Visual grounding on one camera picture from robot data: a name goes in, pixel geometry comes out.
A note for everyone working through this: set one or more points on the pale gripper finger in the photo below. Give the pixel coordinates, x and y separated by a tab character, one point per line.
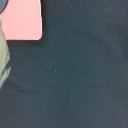
4	57

